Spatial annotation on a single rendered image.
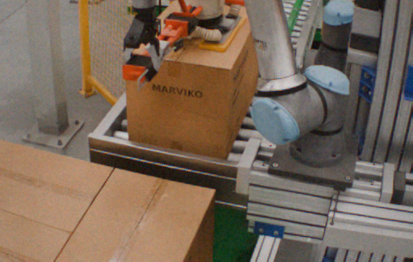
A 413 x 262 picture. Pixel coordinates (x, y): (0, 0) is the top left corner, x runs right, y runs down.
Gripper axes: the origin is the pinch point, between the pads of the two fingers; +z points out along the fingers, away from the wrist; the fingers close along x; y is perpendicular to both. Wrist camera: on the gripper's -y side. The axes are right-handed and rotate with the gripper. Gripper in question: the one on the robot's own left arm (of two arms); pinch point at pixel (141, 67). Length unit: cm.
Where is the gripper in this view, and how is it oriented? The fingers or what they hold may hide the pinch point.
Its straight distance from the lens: 179.7
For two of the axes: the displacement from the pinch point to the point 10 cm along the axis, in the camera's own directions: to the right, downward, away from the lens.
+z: -0.3, 8.3, 5.5
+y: 3.0, -5.2, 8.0
